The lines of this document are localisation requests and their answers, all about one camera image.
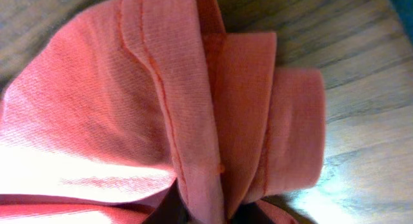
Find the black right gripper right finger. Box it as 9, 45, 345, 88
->
230, 202, 276, 224

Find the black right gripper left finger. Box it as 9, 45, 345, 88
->
142, 180, 188, 224

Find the orange printed t-shirt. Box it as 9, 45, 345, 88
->
1, 0, 325, 223

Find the navy blue garment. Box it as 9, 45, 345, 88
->
388, 0, 413, 43

